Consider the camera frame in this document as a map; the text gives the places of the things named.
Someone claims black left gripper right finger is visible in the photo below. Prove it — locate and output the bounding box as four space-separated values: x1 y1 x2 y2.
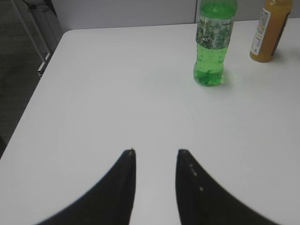
176 149 274 225

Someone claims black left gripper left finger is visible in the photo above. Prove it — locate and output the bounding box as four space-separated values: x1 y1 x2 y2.
40 149 136 225

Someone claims green sprite bottle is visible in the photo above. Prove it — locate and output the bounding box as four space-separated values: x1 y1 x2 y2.
193 0 238 86

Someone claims orange juice bottle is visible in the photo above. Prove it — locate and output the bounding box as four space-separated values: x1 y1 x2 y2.
250 0 293 62

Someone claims white metal frame leg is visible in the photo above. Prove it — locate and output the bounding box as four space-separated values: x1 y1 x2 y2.
9 0 53 78

